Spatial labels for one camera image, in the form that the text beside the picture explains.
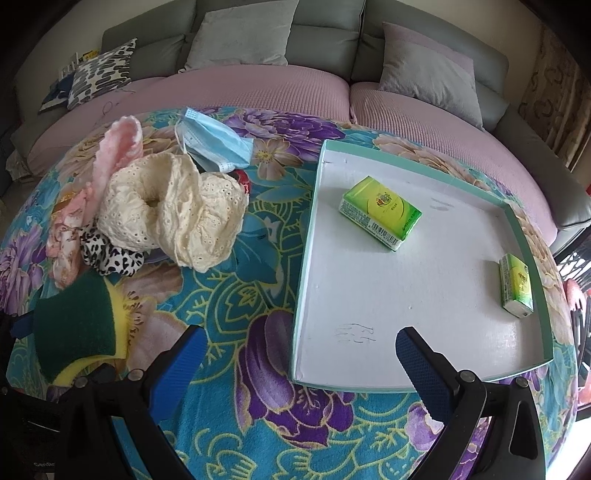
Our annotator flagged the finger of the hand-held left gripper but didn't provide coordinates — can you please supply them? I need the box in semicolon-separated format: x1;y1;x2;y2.
0;315;37;344

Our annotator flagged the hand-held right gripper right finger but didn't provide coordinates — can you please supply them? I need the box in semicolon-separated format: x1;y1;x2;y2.
395;326;548;480

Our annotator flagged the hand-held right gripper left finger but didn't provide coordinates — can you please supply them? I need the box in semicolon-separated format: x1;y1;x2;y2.
46;324;208;480

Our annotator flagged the green and yellow sponge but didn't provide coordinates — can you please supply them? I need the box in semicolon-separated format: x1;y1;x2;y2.
32;270;133;386

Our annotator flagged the teal box with white inside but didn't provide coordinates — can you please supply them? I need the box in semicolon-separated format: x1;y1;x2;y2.
289;138;555;394

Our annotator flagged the pink satin cloth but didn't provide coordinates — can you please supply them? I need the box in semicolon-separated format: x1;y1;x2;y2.
46;187;102;287

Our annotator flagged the leopard print scrunchie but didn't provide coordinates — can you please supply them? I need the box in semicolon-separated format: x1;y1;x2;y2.
79;222;147;277

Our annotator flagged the cream lace cloth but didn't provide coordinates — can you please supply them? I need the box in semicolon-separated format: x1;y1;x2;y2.
96;151;250;273

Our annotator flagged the pink fluffy cloth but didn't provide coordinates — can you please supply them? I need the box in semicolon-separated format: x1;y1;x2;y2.
90;115;145;199

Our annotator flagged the blue face mask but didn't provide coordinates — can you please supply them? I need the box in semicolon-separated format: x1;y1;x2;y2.
175;107;254;174

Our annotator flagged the floral printed blanket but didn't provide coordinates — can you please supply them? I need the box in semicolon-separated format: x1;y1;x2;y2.
0;106;583;480

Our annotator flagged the green tissue pack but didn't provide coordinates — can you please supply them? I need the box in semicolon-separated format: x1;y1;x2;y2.
499;253;535;319
340;176;423;252

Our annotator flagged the dark blue cloth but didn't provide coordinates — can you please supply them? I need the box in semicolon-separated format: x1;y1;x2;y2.
38;76;75;114

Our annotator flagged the pink quilted sofa cover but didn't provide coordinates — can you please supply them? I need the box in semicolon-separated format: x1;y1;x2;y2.
25;65;352;178
348;83;574;245

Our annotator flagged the black and white patterned cushion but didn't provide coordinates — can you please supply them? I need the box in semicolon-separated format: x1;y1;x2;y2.
67;38;138;110

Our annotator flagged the stack of booklets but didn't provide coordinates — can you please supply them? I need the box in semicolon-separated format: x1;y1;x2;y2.
60;48;101;77

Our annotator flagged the grey and pink cushion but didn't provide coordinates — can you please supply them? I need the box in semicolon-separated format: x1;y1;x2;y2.
378;22;484;128

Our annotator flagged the grey sofa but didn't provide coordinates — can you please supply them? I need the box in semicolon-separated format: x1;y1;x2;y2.
9;0;591;245

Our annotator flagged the thin wire loop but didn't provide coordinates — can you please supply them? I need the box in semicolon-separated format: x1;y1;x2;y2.
92;88;137;129

